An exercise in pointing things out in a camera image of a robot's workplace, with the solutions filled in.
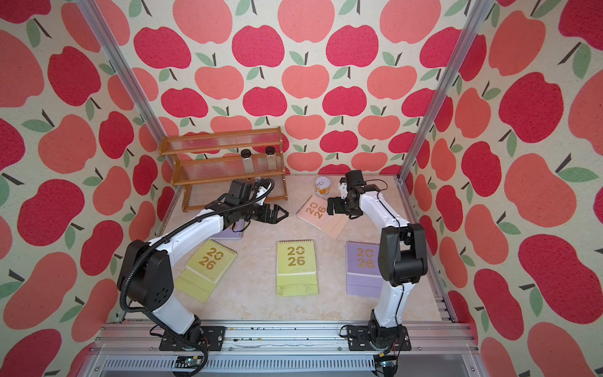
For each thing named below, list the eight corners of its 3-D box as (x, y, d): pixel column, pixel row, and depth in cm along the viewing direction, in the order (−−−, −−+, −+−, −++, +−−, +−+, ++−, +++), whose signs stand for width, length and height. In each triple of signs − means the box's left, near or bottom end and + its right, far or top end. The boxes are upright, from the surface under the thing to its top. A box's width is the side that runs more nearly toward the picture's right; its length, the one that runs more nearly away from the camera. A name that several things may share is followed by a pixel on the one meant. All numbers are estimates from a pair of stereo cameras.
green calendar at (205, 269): (172, 286, 87) (169, 284, 86) (208, 240, 100) (207, 237, 98) (205, 304, 83) (203, 302, 82) (238, 253, 96) (237, 251, 94)
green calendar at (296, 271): (274, 296, 85) (273, 294, 83) (278, 243, 99) (277, 239, 97) (317, 296, 85) (317, 294, 83) (315, 243, 99) (315, 239, 97)
